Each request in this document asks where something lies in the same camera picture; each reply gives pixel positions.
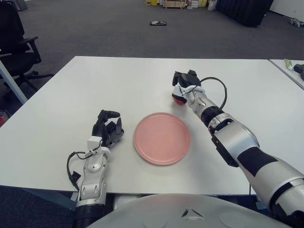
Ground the grey bin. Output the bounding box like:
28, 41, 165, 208
16, 0, 29, 11

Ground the wooden pallet crate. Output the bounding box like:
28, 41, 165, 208
162, 0, 185, 10

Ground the red object under desk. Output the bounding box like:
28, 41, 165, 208
0, 109, 10, 126

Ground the black office chair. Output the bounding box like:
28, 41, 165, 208
0, 0, 54, 100

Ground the red yellow apple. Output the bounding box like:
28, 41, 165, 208
171, 96, 187, 106

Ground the blue grey table frame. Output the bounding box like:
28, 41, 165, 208
0, 185, 262, 212

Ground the light grey desk leg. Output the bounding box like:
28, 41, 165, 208
0, 58, 28, 105

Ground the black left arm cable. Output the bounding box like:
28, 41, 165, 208
66, 151, 92, 190

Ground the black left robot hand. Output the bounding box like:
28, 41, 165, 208
87, 109, 125, 149

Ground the black curtain partition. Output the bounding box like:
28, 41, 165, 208
215, 0, 274, 28

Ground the grey robot torso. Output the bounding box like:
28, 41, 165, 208
87, 193, 289, 228

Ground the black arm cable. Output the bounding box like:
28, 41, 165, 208
66, 151, 92, 190
198, 76, 228, 111

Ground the pink round plate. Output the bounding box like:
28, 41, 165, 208
133, 112, 191, 166

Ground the grey quadruped robot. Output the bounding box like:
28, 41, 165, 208
288, 18, 304, 28

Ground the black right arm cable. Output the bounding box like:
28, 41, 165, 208
198, 76, 228, 111

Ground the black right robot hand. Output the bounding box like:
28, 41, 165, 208
171, 69, 202, 102

